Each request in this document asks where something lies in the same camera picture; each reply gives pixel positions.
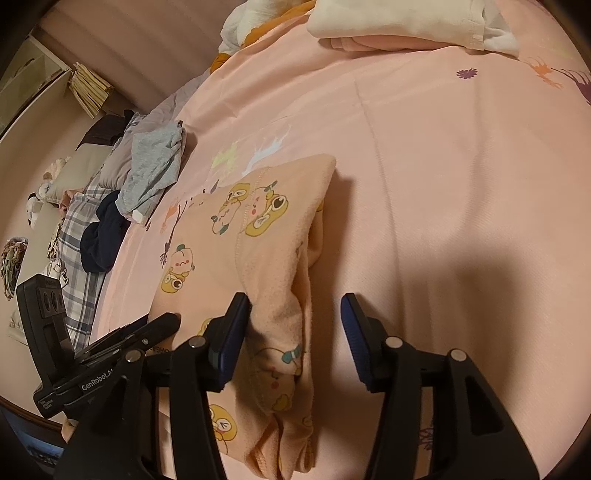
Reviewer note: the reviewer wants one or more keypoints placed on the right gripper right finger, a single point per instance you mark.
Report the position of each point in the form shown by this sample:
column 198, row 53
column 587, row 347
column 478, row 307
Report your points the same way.
column 474, row 436

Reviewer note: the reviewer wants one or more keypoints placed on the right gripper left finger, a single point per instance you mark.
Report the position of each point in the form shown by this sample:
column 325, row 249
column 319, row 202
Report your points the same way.
column 117, row 438

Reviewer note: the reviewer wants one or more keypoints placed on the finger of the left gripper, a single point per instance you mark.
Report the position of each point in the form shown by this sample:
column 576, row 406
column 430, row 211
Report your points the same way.
column 142, row 334

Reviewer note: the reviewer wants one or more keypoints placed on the pink cartoon print pajama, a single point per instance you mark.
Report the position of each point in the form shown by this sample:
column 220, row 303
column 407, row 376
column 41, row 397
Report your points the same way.
column 260, row 237

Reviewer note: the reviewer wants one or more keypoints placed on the plaid blue white cloth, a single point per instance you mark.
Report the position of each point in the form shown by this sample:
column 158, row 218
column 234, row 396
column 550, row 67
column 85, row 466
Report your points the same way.
column 81, row 289

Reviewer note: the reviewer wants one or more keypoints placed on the dark navy garment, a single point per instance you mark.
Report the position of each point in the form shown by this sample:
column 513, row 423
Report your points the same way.
column 101, row 240

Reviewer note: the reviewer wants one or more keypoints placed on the grey lilac blanket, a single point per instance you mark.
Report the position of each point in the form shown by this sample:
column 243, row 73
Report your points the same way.
column 118, row 163

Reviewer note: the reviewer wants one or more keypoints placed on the white pillow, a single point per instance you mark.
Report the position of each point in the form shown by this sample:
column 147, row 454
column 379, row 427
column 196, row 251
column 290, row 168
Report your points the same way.
column 85, row 162

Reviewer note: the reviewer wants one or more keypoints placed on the grey folded garment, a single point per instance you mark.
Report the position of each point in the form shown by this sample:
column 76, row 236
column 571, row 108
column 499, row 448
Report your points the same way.
column 155, row 166

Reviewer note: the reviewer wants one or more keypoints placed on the pink printed bed sheet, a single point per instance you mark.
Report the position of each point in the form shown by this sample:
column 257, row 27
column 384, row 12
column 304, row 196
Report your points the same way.
column 458, row 213

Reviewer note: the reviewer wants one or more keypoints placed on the stack of books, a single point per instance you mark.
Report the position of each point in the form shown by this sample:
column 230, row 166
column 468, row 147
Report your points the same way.
column 90, row 90

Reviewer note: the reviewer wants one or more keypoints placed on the orange white plush toy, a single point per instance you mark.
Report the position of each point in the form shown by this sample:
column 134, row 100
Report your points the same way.
column 253, row 19

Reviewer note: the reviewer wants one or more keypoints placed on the white folded garment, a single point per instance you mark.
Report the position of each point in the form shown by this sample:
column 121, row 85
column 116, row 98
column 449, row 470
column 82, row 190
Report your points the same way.
column 471, row 24

